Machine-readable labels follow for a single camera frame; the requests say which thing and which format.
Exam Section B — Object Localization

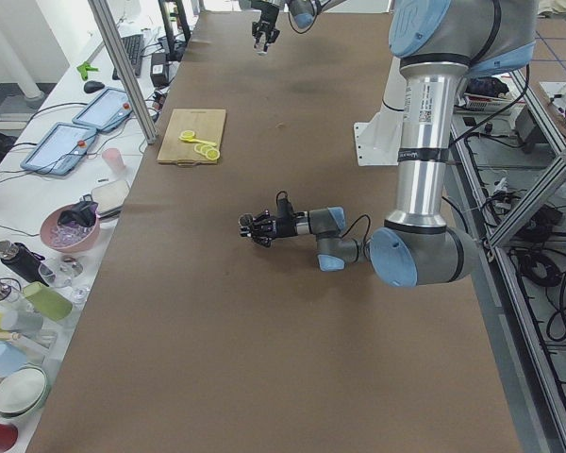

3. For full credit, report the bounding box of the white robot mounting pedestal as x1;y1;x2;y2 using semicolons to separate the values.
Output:
354;57;407;166

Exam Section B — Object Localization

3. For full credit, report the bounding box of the lemon slice at board corner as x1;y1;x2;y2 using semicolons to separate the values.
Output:
205;148;220;161

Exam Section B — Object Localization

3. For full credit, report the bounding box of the black computer mouse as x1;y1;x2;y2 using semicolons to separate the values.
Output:
83;80;105;94

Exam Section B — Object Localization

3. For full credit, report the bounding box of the clear wine glass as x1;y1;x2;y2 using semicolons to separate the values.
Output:
39;256;84;288

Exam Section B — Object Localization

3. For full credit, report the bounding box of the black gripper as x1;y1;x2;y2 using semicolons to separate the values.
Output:
250;210;308;247
252;1;281;52

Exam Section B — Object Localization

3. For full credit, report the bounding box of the pink bowl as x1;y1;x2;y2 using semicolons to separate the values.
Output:
40;205;100;254

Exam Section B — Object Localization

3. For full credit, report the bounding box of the aluminium frame post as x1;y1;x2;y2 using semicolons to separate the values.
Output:
88;0;158;144

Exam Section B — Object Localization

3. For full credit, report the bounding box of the light blue cup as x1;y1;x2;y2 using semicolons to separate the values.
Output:
0;342;28;378

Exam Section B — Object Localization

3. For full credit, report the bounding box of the pink plastic cup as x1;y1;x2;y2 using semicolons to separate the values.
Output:
102;148;126;175

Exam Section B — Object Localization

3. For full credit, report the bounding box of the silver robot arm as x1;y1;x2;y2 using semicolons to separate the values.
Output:
239;1;538;287
249;0;341;55

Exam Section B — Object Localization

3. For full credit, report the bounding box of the white rectangular box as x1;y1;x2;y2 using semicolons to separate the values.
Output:
91;179;130;219

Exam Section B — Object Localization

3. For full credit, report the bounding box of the steel double jigger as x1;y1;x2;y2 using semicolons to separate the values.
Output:
239;213;254;237

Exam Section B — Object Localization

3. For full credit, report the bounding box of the grey green bowl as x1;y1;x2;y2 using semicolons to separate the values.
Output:
0;366;51;419

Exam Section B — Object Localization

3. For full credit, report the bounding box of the small clear glass cup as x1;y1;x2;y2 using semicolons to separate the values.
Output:
255;42;269;56

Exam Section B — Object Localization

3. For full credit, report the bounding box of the dark cloth in bowl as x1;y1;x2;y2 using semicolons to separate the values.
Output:
58;200;98;227

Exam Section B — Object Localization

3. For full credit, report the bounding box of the black thermos bottle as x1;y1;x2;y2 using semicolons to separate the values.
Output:
0;240;49;285

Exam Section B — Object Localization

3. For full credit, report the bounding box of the green tall cup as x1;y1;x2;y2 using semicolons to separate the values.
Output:
22;281;73;322

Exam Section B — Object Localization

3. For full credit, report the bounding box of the far blue teach pendant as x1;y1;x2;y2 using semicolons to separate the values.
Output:
72;88;132;132

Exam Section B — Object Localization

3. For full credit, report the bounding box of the near blue teach pendant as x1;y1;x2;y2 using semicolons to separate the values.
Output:
20;123;97;176

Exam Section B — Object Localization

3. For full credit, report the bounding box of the blue teach pendant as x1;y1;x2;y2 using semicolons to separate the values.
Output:
20;123;97;176
72;88;132;132

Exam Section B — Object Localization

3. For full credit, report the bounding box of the black keyboard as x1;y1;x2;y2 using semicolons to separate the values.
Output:
121;34;144;78

